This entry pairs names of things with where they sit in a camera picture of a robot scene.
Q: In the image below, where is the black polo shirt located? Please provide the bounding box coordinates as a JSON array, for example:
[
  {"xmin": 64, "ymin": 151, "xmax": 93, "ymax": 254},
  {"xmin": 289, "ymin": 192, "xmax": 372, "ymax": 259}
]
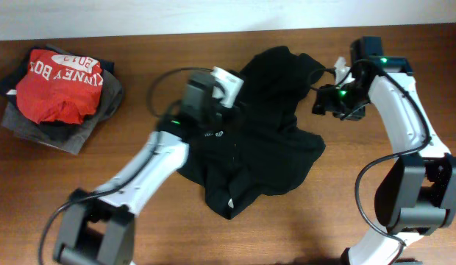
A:
[{"xmin": 178, "ymin": 46, "xmax": 326, "ymax": 219}]

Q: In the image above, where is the red printed t-shirt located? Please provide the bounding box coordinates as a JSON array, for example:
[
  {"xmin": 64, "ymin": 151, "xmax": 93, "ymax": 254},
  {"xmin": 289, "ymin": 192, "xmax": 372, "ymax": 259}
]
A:
[{"xmin": 15, "ymin": 49, "xmax": 104, "ymax": 124}]

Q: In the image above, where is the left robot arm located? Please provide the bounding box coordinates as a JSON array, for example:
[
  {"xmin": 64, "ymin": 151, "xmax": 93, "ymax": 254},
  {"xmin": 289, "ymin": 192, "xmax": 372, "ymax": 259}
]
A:
[{"xmin": 37, "ymin": 67, "xmax": 244, "ymax": 264}]

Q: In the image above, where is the right black cable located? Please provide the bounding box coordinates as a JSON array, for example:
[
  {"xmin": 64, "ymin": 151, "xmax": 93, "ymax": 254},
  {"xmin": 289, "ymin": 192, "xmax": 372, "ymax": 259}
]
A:
[{"xmin": 308, "ymin": 58, "xmax": 433, "ymax": 265}]

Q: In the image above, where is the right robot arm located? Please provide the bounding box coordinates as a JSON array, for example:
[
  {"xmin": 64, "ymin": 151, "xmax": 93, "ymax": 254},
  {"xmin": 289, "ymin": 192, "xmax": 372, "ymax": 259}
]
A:
[{"xmin": 312, "ymin": 36, "xmax": 456, "ymax": 264}]

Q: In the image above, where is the dark navy folded garment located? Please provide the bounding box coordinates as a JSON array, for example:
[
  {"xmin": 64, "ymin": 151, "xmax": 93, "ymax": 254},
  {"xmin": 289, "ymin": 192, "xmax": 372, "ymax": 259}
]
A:
[{"xmin": 0, "ymin": 46, "xmax": 115, "ymax": 141}]

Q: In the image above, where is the grey folded garment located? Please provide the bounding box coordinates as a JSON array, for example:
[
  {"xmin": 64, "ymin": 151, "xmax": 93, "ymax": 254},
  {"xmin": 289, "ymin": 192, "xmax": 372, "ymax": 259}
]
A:
[{"xmin": 0, "ymin": 44, "xmax": 125, "ymax": 155}]

